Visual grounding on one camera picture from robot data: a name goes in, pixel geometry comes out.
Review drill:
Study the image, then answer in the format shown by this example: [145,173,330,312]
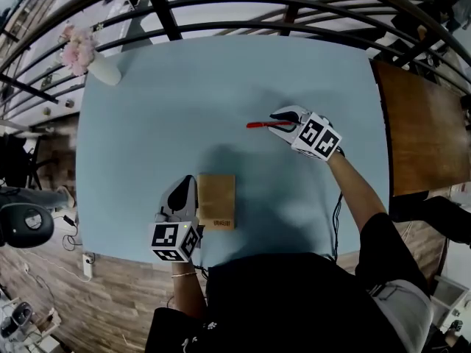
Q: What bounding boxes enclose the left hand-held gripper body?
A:
[148,204,204,264]

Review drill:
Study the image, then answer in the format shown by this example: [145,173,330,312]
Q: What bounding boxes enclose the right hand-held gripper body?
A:
[288,105,344,162]

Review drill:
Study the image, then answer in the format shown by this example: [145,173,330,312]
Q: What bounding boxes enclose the brown notebook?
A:
[196,174,237,231]

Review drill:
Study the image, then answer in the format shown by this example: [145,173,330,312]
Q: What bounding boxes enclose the red pen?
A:
[246,121,297,130]

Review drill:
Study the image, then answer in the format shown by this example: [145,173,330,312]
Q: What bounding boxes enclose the person's left forearm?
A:
[170,259,208,320]

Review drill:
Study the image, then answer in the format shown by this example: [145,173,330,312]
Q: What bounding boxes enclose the person's right forearm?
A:
[325,151,388,232]

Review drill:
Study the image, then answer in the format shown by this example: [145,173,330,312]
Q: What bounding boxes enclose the light blue desk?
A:
[75,35,392,268]

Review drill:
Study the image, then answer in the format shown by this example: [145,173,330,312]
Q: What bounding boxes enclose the brown wooden table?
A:
[370,59,471,199]

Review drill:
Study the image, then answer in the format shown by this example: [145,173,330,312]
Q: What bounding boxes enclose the person's black shirt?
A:
[144,211,436,353]

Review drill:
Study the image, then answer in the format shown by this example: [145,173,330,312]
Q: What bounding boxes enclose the white vase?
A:
[87,51,123,87]

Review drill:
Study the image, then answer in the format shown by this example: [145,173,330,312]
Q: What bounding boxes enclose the black metal railing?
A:
[0,0,471,132]

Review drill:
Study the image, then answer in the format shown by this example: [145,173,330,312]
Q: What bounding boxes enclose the pink flower bunch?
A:
[57,23,101,77]

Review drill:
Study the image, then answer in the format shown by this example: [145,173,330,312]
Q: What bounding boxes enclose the person's grey trousers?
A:
[370,279,436,353]

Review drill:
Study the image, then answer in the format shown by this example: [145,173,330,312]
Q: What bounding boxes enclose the white storage box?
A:
[429,274,470,320]

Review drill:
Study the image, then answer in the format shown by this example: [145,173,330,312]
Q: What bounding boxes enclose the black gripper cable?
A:
[331,190,346,261]

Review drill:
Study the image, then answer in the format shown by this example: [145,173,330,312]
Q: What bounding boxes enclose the dark wooden post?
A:
[282,0,307,37]

